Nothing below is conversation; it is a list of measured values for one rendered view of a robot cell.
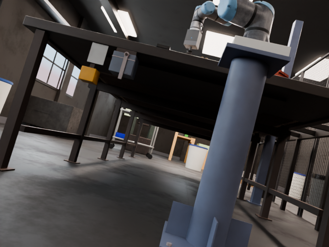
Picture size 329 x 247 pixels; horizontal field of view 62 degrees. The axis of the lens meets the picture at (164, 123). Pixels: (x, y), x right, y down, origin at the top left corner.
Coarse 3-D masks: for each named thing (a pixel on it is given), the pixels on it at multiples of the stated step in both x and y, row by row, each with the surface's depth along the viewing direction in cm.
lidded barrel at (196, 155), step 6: (192, 144) 732; (192, 150) 728; (198, 150) 722; (204, 150) 727; (192, 156) 725; (198, 156) 722; (204, 156) 732; (186, 162) 741; (192, 162) 723; (198, 162) 723; (192, 168) 722; (198, 168) 725
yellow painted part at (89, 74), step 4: (92, 64) 159; (96, 64) 162; (84, 68) 156; (88, 68) 156; (92, 68) 156; (80, 72) 156; (84, 72) 156; (88, 72) 155; (92, 72) 155; (96, 72) 157; (80, 76) 156; (84, 76) 155; (88, 76) 155; (92, 76) 155; (96, 76) 159; (84, 80) 157; (88, 80) 155; (92, 80) 155; (96, 80) 160; (96, 84) 162
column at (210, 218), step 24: (240, 48) 114; (240, 72) 119; (264, 72) 120; (240, 96) 117; (216, 120) 124; (240, 120) 116; (216, 144) 118; (240, 144) 115; (216, 168) 115; (240, 168) 116; (216, 192) 114; (192, 216) 119; (216, 216) 112; (168, 240) 111; (192, 240) 114; (216, 240) 112; (240, 240) 119
